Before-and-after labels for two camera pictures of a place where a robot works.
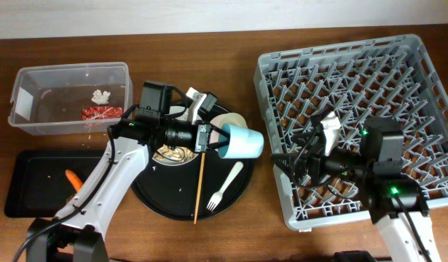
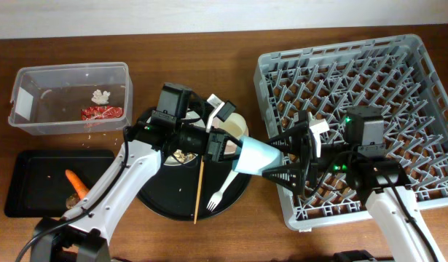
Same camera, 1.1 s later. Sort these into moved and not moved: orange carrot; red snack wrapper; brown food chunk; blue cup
Moved: blue cup
Not moved: orange carrot; brown food chunk; red snack wrapper
